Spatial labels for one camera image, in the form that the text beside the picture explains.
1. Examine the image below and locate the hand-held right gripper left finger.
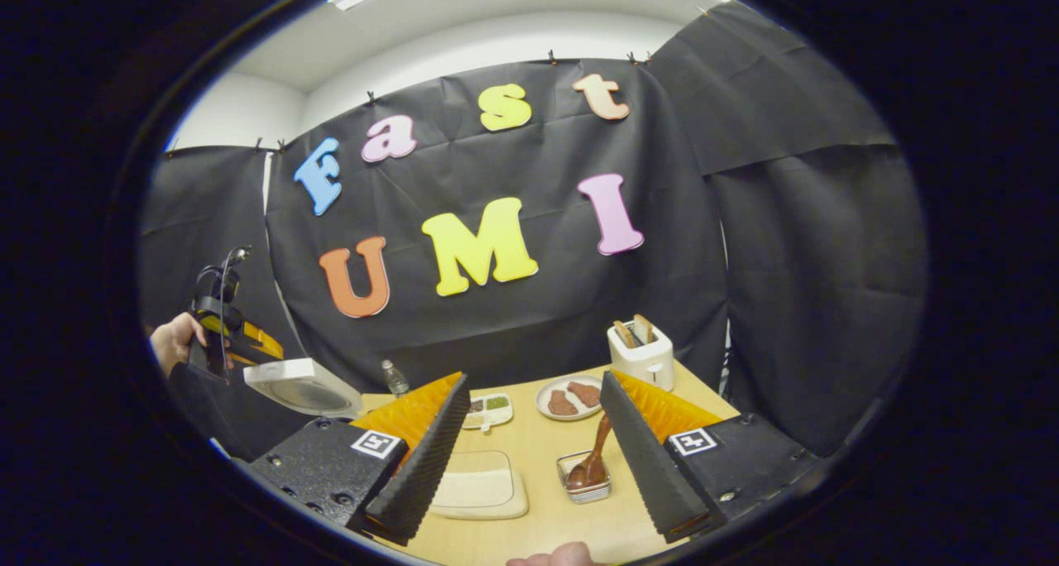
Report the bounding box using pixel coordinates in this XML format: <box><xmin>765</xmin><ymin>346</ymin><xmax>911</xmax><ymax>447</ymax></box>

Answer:
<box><xmin>247</xmin><ymin>372</ymin><xmax>472</xmax><ymax>548</ymax></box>

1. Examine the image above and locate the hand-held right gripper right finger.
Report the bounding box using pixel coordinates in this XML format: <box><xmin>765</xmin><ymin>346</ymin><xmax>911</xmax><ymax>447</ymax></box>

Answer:
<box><xmin>599</xmin><ymin>370</ymin><xmax>822</xmax><ymax>544</ymax></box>

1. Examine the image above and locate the white rice cooker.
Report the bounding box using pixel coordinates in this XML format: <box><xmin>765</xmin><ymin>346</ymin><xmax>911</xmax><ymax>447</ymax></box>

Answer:
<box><xmin>243</xmin><ymin>357</ymin><xmax>363</xmax><ymax>420</ymax></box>

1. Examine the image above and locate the white rice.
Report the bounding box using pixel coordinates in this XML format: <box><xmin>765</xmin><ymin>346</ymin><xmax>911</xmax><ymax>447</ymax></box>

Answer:
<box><xmin>434</xmin><ymin>468</ymin><xmax>515</xmax><ymax>509</ymax></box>

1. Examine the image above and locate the brown wooden spoon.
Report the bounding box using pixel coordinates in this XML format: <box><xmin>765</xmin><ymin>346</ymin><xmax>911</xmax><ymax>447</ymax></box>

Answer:
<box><xmin>566</xmin><ymin>413</ymin><xmax>614</xmax><ymax>491</ymax></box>

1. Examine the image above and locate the clear rice container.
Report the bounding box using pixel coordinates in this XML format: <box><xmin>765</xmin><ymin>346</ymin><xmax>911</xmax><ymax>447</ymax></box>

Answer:
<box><xmin>428</xmin><ymin>449</ymin><xmax>530</xmax><ymax>520</ymax></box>

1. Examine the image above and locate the white divided grain dish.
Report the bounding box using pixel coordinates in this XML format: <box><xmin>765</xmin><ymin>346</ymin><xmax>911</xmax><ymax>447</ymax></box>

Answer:
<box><xmin>461</xmin><ymin>393</ymin><xmax>514</xmax><ymax>431</ymax></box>

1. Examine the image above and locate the cream toaster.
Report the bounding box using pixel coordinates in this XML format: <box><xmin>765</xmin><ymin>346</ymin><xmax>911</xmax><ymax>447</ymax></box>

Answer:
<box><xmin>606</xmin><ymin>314</ymin><xmax>675</xmax><ymax>391</ymax></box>

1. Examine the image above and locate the white round plate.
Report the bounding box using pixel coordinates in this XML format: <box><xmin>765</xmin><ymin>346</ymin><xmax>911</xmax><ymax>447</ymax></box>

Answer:
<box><xmin>535</xmin><ymin>374</ymin><xmax>605</xmax><ymax>422</ymax></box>

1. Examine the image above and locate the row of black clips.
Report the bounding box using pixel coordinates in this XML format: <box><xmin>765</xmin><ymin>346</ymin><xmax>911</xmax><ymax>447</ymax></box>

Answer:
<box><xmin>165</xmin><ymin>49</ymin><xmax>654</xmax><ymax>155</ymax></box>

